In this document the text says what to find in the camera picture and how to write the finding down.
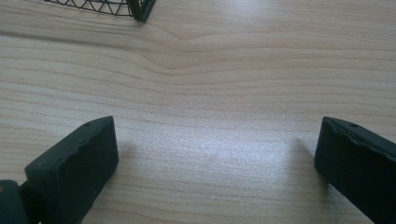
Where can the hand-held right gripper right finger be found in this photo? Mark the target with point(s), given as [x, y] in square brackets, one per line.
[358, 161]

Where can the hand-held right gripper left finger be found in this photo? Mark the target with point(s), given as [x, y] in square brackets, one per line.
[71, 168]

